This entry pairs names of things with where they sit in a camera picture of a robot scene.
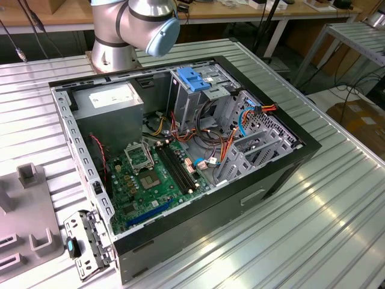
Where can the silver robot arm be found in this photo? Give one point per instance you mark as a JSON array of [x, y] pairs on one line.
[[111, 27]]

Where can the metal disk bay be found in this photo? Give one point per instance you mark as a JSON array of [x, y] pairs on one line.
[[239, 168]]

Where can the black RAM slot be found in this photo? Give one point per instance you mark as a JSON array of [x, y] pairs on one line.
[[182, 166], [178, 168], [170, 170], [174, 169]]

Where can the metal optical drive cage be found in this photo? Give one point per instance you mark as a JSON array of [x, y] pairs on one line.
[[186, 102]]

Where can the CPU socket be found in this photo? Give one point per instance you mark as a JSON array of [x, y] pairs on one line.
[[149, 181]]

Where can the blue drive cage latch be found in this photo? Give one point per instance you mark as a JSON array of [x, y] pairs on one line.
[[191, 78]]

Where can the green motherboard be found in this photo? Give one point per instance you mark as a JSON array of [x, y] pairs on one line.
[[156, 201]]

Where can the blue expansion slot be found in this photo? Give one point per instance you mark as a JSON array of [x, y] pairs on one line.
[[150, 213]]

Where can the grey power supply unit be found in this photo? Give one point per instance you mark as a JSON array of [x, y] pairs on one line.
[[108, 126]]

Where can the black open PC case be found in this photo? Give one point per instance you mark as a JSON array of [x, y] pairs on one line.
[[195, 231]]

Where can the metal expansion card retainer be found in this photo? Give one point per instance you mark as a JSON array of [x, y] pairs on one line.
[[96, 238]]

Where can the wooden desk white legs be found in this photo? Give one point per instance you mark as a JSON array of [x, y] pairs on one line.
[[240, 13]]

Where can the brown cardboard box with labels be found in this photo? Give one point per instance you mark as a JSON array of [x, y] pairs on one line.
[[361, 120]]

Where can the grey parts rack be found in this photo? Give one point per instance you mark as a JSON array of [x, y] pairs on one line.
[[27, 210]]

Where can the metal slatted side table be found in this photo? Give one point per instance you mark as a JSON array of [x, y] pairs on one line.
[[355, 36]]

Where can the plain brown cardboard box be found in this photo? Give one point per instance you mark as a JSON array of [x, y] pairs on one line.
[[45, 6]]

